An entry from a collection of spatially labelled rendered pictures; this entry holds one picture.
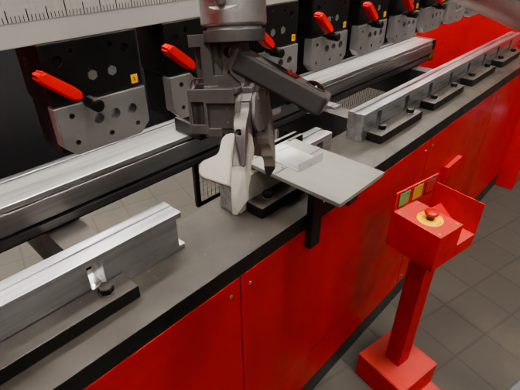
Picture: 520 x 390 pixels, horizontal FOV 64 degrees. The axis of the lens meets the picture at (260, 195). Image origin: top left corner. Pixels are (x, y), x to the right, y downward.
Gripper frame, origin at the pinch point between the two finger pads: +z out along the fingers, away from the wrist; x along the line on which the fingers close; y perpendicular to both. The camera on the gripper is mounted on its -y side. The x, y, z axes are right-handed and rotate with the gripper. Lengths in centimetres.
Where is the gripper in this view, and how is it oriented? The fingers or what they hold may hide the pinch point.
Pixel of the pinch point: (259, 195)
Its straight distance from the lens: 54.1
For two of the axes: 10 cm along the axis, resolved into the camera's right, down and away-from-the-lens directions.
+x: -2.7, 3.4, -9.0
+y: -9.6, -0.5, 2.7
